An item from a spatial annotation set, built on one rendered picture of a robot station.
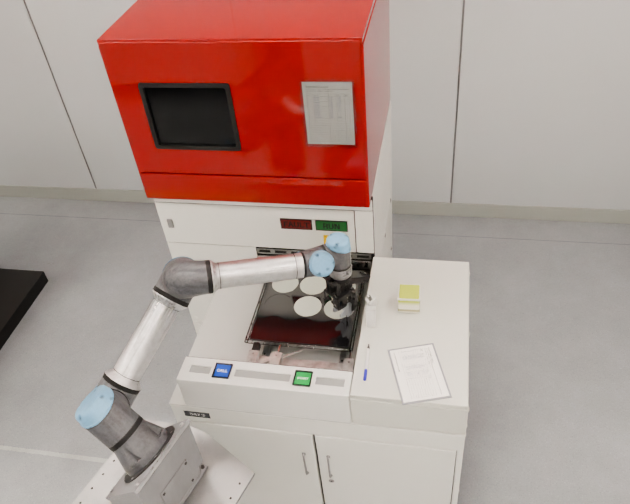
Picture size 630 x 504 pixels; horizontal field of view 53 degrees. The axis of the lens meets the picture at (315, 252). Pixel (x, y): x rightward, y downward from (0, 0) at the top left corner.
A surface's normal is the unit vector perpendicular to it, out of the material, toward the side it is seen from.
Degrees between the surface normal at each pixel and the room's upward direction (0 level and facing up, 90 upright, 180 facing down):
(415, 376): 0
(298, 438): 90
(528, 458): 0
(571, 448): 0
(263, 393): 90
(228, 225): 90
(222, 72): 90
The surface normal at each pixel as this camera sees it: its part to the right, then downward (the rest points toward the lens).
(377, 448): -0.18, 0.66
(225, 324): -0.09, -0.75
